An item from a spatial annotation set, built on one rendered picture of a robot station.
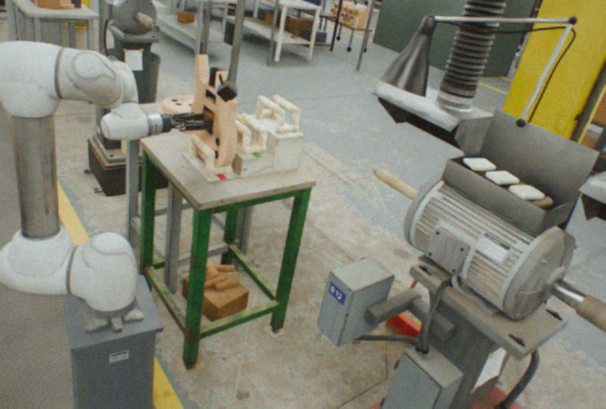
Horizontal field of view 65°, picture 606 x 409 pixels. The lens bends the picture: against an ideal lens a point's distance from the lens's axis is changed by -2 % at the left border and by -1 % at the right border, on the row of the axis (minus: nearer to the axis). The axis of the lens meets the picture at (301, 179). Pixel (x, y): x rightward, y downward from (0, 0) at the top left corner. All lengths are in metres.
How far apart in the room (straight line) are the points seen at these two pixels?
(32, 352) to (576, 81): 2.60
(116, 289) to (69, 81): 0.64
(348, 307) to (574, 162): 0.65
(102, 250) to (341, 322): 0.73
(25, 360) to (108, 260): 1.14
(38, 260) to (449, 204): 1.16
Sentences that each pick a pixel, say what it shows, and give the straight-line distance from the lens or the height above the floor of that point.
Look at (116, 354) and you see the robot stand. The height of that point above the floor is 0.62.
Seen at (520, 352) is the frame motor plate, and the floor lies 1.12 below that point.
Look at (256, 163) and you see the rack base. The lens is 2.06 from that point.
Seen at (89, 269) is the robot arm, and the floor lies 0.91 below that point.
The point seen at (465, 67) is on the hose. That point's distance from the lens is 1.40.
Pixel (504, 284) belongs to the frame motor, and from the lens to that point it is 1.24.
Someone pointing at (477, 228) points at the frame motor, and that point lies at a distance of 1.28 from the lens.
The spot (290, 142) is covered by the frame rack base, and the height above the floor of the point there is 1.07.
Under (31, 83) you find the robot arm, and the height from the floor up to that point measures 1.46.
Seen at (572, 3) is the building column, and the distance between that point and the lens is 2.20.
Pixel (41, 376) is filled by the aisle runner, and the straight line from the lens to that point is 2.52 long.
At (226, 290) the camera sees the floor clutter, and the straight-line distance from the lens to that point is 2.69.
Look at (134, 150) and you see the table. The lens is 2.85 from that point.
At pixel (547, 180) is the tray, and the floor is 1.45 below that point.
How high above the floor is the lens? 1.89
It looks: 27 degrees down
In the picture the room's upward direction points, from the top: 11 degrees clockwise
